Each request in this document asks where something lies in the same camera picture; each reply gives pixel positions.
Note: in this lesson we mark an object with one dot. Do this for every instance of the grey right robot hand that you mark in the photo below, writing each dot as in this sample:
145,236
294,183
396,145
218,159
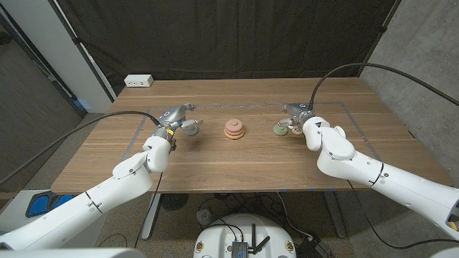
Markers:
299,109

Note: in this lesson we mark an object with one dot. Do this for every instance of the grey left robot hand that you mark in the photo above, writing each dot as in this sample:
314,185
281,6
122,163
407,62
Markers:
172,114

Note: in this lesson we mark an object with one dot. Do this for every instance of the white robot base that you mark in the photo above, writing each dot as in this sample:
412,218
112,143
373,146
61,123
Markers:
222,236

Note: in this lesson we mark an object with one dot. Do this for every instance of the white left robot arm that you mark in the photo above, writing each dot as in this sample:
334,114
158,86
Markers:
89,200

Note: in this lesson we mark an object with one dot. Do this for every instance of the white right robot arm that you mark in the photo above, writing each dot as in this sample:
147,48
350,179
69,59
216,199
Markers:
394,179

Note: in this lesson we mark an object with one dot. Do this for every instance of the white power strip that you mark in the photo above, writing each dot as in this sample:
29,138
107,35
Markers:
138,80

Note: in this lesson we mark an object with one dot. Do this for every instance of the black round floor fan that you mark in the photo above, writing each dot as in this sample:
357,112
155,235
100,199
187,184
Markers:
174,201

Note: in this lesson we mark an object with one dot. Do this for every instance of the black backdrop curtain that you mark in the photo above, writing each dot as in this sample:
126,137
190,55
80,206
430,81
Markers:
229,36

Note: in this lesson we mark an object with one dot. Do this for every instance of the white table leg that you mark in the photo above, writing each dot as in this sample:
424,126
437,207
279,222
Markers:
152,218

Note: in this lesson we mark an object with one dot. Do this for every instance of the black backdrop stand pole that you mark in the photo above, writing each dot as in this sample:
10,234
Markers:
380,34
84,53

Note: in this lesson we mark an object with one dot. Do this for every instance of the grey round floor object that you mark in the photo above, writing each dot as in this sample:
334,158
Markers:
204,216

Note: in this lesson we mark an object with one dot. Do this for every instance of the grey table leg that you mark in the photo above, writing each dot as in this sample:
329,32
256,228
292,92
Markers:
335,215

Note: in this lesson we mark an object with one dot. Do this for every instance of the black power adapter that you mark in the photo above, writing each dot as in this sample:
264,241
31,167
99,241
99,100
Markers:
313,248

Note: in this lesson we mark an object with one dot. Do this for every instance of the black router with antennas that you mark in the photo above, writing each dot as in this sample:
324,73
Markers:
239,249

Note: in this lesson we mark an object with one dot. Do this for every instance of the white foot pedal blue pads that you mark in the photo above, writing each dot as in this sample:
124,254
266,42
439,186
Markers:
37,204

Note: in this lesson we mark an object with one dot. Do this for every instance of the white robot torso edge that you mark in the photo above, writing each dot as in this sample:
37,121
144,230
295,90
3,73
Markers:
71,253

